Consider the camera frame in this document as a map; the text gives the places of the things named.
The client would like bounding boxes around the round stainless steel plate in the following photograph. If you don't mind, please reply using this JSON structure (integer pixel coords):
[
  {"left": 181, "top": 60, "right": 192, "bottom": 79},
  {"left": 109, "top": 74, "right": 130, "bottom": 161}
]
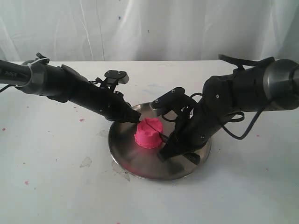
[{"left": 108, "top": 102, "right": 212, "bottom": 182}]

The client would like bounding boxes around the black plastic knife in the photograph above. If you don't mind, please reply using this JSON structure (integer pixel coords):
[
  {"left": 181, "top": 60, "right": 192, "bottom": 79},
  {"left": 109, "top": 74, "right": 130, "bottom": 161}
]
[{"left": 159, "top": 133, "right": 169, "bottom": 143}]

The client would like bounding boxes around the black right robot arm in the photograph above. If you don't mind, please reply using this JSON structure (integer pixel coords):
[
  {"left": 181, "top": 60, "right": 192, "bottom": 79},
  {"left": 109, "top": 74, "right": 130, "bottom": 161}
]
[{"left": 152, "top": 55, "right": 299, "bottom": 164}]

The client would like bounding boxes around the pink play dough lump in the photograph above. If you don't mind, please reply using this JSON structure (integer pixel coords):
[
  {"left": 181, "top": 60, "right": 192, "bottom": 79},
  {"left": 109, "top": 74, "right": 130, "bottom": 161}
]
[{"left": 134, "top": 118, "right": 163, "bottom": 149}]

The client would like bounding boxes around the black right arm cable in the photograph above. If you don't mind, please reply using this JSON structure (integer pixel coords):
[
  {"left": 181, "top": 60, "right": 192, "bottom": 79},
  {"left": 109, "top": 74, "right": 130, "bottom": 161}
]
[{"left": 191, "top": 92, "right": 278, "bottom": 140}]

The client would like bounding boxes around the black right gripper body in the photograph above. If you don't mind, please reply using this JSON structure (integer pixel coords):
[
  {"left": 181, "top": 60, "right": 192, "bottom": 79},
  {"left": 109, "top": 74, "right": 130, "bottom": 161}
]
[{"left": 172, "top": 105, "right": 234, "bottom": 154}]

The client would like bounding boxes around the white backdrop curtain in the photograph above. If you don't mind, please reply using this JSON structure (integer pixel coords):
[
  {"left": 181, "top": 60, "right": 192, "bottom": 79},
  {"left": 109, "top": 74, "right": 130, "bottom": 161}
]
[{"left": 0, "top": 0, "right": 299, "bottom": 61}]

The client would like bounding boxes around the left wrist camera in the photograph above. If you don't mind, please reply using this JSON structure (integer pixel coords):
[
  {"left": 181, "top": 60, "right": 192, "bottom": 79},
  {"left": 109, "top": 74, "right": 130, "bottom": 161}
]
[{"left": 104, "top": 70, "right": 129, "bottom": 85}]

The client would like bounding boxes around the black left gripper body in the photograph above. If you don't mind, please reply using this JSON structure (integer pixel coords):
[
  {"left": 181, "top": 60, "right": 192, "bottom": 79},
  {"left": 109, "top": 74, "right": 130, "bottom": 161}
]
[{"left": 86, "top": 81, "right": 128, "bottom": 121}]

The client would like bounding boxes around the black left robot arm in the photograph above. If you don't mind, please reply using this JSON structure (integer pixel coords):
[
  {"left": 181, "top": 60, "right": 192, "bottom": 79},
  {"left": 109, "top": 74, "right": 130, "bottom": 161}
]
[{"left": 0, "top": 53, "right": 141, "bottom": 123}]

